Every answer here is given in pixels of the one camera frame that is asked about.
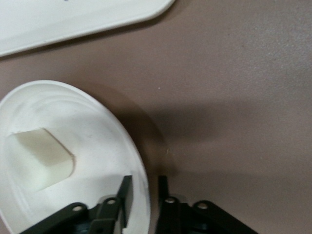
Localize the cream rabbit print tray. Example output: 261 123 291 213
0 0 176 58

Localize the white round bowl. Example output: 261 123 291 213
0 79 152 234

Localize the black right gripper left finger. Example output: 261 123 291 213
23 175 134 234

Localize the cream foam block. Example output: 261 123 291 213
6 128 77 193

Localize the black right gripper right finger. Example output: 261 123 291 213
156 175 259 234

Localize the brown table mat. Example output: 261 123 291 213
0 0 312 234

